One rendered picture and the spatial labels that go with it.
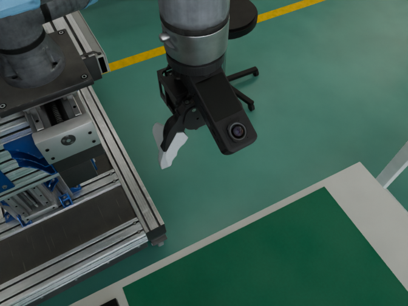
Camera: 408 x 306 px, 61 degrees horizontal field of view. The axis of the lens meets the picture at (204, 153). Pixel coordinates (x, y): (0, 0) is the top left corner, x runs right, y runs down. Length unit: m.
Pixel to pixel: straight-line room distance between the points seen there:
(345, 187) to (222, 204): 0.86
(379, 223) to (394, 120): 1.40
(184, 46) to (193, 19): 0.04
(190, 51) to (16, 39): 0.53
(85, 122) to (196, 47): 0.52
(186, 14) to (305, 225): 0.73
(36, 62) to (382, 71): 2.24
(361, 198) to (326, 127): 1.16
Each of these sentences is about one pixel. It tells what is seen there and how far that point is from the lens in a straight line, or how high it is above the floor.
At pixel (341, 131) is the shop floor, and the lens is 2.20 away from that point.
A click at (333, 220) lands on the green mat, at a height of 0.75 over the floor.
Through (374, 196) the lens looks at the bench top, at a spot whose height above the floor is 0.75.
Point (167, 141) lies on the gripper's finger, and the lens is 0.48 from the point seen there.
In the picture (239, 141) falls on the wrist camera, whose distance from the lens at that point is 0.41.
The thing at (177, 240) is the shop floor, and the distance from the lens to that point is 1.72.
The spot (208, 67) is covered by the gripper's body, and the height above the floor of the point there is 1.35.
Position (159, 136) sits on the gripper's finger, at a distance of 0.52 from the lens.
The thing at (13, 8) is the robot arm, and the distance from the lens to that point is 0.39.
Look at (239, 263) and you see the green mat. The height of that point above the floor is 0.75.
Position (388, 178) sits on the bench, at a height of 0.32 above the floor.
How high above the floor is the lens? 1.62
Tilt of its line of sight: 56 degrees down
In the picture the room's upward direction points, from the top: straight up
